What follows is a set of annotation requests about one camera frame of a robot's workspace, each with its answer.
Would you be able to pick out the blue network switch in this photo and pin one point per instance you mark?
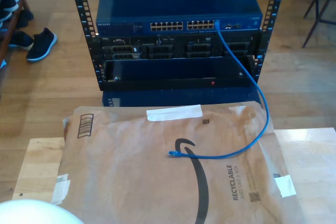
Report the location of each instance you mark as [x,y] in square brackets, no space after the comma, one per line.
[178,1]

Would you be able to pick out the black rack tray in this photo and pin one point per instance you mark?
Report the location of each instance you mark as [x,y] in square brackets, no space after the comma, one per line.
[157,72]

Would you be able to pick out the white paper label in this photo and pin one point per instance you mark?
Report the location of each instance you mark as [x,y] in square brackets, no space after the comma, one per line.
[286,186]

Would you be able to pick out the black server unit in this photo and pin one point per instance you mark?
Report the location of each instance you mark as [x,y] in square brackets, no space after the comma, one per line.
[123,48]

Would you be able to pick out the dark sneaker white sole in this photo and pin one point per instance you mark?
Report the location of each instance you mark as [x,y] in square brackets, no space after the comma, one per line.
[21,41]
[42,43]

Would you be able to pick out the white barcode label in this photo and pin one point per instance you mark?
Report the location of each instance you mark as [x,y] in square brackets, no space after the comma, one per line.
[60,190]

